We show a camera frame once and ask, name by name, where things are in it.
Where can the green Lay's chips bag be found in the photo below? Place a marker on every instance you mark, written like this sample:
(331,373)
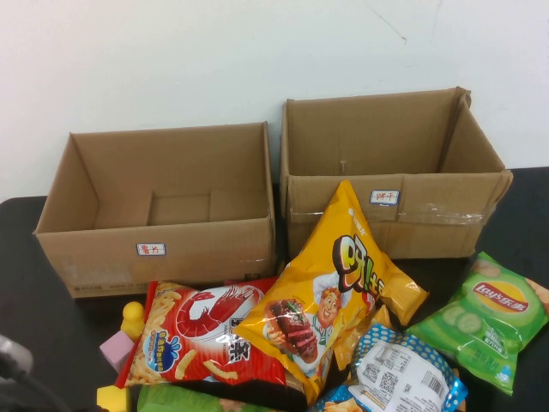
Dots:
(484,322)

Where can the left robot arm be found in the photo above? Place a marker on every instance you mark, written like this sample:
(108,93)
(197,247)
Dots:
(13,356)

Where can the yellow chef snack bag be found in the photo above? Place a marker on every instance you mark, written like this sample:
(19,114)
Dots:
(334,257)

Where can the orange snack bag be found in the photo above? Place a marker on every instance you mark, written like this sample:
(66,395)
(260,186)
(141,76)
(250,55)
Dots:
(343,353)

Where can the blue white snack bag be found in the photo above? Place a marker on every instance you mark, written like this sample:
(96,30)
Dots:
(399,369)

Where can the green snack bag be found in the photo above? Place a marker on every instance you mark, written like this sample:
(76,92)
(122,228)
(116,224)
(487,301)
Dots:
(180,399)

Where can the blue-bordered white label sticker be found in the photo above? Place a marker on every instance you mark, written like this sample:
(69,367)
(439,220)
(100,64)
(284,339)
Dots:
(151,250)
(384,197)

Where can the cardboard box with printed base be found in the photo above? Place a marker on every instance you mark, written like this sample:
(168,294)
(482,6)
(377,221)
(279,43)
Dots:
(171,253)

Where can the red shrimp chips bag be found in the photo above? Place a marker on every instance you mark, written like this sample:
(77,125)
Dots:
(206,326)

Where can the cardboard box with clear tape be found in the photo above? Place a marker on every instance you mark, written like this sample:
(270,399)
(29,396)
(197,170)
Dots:
(429,223)

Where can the yellow rubber duck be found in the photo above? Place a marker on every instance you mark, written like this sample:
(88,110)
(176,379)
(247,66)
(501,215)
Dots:
(133,317)

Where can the pink foam cube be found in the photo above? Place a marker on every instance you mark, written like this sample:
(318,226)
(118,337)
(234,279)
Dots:
(116,349)

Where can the yellow foam block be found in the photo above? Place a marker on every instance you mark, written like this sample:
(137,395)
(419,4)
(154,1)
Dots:
(112,399)

